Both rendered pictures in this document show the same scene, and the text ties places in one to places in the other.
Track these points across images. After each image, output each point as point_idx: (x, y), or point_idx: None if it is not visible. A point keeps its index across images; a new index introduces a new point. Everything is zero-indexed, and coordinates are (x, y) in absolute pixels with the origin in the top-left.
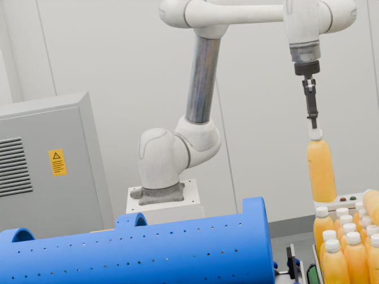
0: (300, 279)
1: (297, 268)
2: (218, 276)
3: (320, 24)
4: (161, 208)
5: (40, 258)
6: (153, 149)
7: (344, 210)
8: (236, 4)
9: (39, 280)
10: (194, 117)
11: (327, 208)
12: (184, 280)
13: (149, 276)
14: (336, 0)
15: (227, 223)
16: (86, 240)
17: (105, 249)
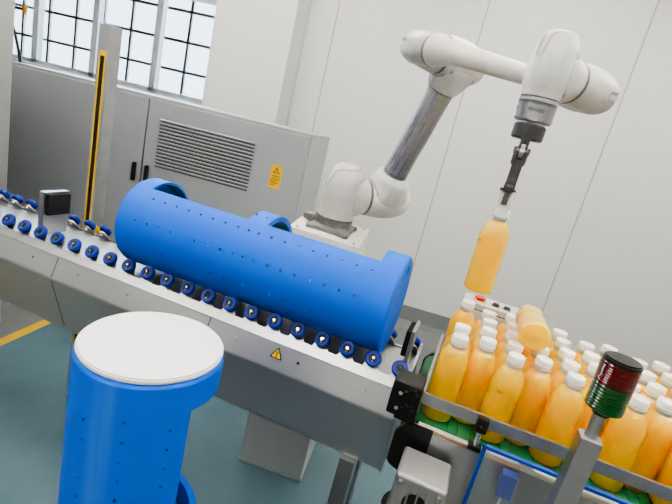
0: (411, 360)
1: (414, 348)
2: (324, 314)
3: (570, 83)
4: (321, 236)
5: (167, 213)
6: (339, 179)
7: (492, 313)
8: None
9: (156, 234)
10: (391, 169)
11: (475, 306)
12: (289, 300)
13: (257, 280)
14: (601, 70)
15: (359, 263)
16: (216, 216)
17: (228, 232)
